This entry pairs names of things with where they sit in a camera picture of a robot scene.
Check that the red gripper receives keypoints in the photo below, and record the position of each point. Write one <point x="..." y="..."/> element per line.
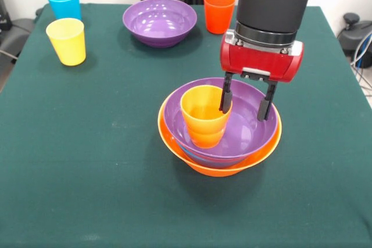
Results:
<point x="258" y="62"/>

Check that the purple bowl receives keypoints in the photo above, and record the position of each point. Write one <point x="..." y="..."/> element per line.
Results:
<point x="250" y="137"/>
<point x="160" y="18"/>

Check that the orange cup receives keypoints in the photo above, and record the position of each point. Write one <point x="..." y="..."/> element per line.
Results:
<point x="203" y="126"/>

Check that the large blue bowl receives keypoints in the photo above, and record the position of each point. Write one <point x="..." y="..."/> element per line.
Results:
<point x="191" y="155"/>

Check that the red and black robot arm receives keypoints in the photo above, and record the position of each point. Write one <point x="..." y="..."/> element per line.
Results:
<point x="273" y="1"/>

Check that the large orange bowl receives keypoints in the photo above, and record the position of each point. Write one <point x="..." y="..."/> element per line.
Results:
<point x="171" y="140"/>

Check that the red cup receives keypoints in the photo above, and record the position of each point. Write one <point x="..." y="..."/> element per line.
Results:
<point x="218" y="15"/>

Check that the black floor base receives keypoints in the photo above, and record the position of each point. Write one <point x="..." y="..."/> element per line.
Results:
<point x="357" y="33"/>

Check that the yellow cup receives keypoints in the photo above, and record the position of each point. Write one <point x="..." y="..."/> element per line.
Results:
<point x="68" y="41"/>

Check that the dark green tablecloth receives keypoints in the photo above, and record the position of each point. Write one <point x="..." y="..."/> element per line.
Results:
<point x="87" y="201"/>

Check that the blue cup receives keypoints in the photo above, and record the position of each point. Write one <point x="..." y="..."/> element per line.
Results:
<point x="65" y="4"/>

